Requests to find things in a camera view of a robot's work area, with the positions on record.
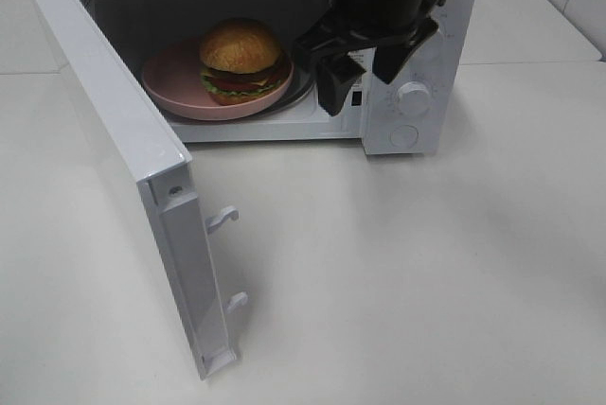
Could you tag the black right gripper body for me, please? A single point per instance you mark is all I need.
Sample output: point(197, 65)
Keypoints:
point(356, 24)

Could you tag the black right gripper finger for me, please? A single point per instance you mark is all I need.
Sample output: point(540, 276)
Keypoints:
point(335, 76)
point(390, 59)

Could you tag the round white door button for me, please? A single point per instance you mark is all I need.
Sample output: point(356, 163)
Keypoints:
point(404, 137)

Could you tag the burger with lettuce and tomato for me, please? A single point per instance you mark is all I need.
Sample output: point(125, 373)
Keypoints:
point(242, 60)

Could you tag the pink round plate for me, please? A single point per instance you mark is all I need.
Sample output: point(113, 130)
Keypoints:
point(176, 60)

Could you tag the white microwave door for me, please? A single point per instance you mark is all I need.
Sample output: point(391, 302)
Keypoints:
point(147, 170)

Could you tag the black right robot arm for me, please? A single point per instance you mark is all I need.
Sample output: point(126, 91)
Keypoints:
point(394, 29)

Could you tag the lower white microwave knob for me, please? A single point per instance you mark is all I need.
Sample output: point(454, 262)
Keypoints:
point(413, 99)

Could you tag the white microwave oven body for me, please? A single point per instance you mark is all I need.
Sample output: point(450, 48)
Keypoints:
point(141, 29)

